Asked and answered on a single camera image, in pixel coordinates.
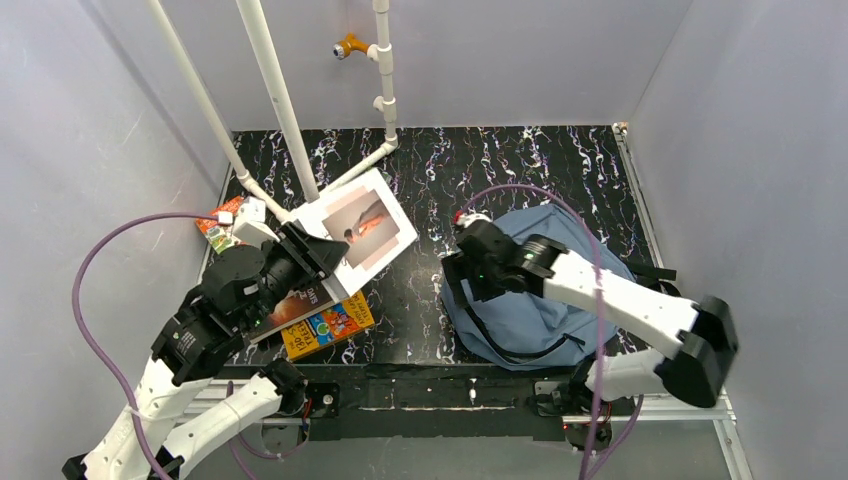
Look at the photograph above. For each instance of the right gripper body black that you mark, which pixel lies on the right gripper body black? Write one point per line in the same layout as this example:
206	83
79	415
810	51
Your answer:
454	276

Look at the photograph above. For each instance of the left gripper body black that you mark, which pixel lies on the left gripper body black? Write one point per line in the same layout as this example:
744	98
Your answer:
303	250

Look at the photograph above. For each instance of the blue backpack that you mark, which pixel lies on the blue backpack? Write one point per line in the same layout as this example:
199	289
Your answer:
526	323

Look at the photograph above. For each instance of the white photo cover book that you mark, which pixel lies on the white photo cover book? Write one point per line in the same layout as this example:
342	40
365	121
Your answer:
366	217

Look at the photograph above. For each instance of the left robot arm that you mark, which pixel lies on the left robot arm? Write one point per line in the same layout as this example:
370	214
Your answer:
150	438

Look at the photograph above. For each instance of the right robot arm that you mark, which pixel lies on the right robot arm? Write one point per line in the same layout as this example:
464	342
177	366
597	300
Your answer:
692	345

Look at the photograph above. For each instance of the dark sunset cover book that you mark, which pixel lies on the dark sunset cover book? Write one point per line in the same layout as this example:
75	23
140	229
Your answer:
296	306

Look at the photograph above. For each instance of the orange green treehouse book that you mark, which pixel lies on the orange green treehouse book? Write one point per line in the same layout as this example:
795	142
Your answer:
220	236

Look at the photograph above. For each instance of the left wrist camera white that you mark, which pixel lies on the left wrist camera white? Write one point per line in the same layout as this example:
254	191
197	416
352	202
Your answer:
249	225

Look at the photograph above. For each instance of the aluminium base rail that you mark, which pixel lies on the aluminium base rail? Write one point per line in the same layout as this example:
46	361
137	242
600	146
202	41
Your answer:
473	400

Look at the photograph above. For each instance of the white PVC pipe frame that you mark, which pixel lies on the white PVC pipe frame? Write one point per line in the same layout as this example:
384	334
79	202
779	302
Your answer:
260	38

